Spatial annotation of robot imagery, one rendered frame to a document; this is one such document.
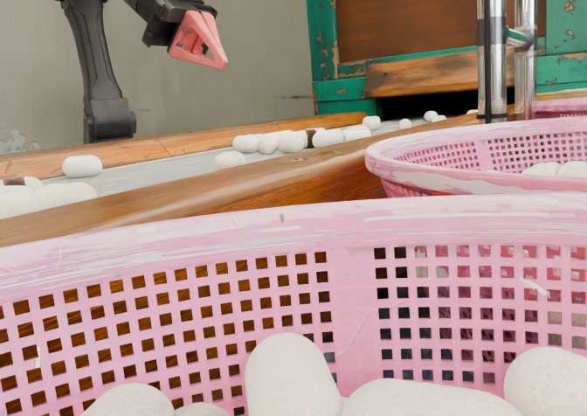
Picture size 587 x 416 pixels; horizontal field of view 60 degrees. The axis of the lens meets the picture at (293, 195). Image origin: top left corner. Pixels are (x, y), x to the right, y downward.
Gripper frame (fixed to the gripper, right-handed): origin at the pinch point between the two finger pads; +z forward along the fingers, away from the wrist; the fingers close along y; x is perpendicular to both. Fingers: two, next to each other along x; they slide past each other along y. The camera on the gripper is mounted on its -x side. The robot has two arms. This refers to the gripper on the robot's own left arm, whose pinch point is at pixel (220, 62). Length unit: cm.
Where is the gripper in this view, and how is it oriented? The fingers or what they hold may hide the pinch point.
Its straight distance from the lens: 69.1
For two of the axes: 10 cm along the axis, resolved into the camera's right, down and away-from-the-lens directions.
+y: 5.6, -1.9, 8.0
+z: 6.8, 6.6, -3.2
